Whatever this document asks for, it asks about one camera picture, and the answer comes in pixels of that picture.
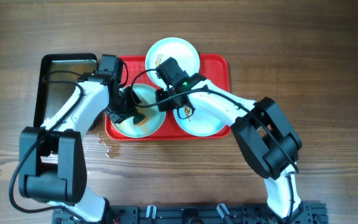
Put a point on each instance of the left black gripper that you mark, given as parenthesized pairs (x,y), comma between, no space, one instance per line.
(120,112)

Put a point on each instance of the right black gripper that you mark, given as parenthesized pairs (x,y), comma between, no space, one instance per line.
(165,106)

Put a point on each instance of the green orange sponge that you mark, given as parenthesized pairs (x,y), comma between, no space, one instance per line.
(139,119)

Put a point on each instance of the white plate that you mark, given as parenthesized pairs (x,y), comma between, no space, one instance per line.
(197,123)
(181,50)
(153,118)

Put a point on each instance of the white plate top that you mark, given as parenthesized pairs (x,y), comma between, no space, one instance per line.
(181,50)

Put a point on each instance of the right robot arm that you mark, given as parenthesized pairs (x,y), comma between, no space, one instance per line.
(267,140)

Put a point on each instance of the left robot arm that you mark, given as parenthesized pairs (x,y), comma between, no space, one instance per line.
(52,167)

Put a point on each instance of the red plastic tray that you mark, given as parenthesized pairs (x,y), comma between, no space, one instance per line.
(214,68)

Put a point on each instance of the black metal tray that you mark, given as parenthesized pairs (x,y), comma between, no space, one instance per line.
(51,97)

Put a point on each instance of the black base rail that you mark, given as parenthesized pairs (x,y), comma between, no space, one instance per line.
(306,212)

